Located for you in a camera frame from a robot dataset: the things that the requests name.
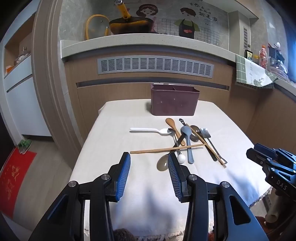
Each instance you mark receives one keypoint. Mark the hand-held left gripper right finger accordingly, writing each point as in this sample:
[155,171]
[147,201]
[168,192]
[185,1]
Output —
[174,178]

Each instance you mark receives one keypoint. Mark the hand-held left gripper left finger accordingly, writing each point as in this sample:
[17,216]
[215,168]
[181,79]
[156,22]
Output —
[123,176]

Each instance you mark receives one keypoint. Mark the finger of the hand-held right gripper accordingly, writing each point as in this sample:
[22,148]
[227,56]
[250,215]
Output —
[254,155]
[262,147]

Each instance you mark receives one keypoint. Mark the wooden chopstick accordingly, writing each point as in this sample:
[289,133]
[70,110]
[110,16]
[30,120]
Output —
[208,147]
[152,150]

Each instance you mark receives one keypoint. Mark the blue-grey plastic spoon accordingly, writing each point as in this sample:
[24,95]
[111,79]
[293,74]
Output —
[186,134]

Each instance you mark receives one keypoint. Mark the white plastic spoon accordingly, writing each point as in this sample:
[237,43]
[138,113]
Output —
[148,130]

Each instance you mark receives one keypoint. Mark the wooden spoon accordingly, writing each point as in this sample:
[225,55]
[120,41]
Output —
[171,122]

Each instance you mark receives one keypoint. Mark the maroon utensil holder box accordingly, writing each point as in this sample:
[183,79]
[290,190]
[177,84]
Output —
[173,102]

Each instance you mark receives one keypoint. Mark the metal spoon with white ball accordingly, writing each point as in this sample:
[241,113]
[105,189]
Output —
[181,158]

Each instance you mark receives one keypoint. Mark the beige cardboard tube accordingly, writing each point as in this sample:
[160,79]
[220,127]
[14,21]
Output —
[277,210]

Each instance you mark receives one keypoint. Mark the dark metal spoon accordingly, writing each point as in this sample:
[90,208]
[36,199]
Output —
[194,131]

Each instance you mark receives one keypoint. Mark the dark brown fuzzy object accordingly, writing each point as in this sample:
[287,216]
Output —
[123,235]

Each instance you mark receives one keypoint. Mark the green checkered cloth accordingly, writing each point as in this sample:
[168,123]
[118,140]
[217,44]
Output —
[249,71]

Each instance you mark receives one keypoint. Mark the pink plastic basin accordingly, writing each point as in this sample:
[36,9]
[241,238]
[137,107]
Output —
[281,71]

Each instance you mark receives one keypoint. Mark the wood grain counter cabinet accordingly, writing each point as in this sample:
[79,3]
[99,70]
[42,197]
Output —
[115,95]

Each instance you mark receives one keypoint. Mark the red plastic bottle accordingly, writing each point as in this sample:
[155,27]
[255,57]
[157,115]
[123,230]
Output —
[263,56]

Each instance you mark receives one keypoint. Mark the small dark box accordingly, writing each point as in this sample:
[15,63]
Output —
[248,54]

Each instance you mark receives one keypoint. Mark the black rack with kitchenware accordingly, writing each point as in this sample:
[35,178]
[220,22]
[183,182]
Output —
[277,54]

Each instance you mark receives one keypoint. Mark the green slipper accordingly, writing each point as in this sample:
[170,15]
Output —
[27,146]
[22,144]

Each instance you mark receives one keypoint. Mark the red doormat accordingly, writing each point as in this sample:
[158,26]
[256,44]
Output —
[13,183]

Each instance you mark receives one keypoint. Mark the grey vent grille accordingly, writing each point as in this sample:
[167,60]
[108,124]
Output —
[155,66]

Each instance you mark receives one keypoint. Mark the white cabinet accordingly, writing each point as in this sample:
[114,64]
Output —
[27,99]

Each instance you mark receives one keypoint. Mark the beige stone countertop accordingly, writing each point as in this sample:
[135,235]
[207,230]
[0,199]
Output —
[143,44]

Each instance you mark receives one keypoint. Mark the glass lid with yellow rim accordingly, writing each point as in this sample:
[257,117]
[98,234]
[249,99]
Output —
[96,26]

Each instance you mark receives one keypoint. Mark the white wall appliance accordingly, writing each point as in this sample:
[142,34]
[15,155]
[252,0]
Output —
[239,34]

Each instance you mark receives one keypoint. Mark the cartoon wall poster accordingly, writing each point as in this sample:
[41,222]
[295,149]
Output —
[185,23]

